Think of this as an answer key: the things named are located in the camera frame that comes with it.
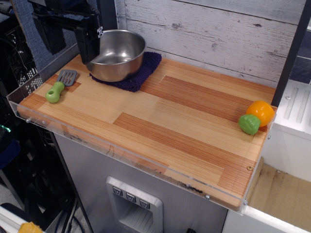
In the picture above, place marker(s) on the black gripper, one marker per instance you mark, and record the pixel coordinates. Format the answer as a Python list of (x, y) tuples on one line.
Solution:
[(83, 22)]

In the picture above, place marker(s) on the silver metal pot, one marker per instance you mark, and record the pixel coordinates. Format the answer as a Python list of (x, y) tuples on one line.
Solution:
[(121, 55)]

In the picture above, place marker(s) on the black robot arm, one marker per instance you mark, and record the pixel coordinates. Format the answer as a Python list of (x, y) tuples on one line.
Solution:
[(65, 5)]

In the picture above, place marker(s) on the orange toy pineapple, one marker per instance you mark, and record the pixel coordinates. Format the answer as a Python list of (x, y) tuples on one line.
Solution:
[(257, 115)]

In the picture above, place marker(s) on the purple folded cloth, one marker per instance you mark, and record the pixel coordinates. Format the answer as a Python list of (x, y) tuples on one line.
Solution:
[(133, 83)]

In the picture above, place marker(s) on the clear acrylic table guard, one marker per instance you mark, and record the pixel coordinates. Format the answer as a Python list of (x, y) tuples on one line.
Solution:
[(182, 125)]

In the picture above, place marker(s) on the silver toy fridge front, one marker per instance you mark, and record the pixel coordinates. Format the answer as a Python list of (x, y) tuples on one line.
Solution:
[(119, 198)]

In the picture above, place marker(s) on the white toy sink unit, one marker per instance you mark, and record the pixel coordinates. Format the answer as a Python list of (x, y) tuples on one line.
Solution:
[(279, 199)]

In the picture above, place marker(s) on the green handled grey spatula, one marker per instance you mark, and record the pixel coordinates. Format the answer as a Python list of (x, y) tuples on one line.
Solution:
[(65, 78)]

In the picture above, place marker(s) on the black vertical post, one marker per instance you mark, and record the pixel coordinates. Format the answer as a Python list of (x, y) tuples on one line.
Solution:
[(293, 52)]

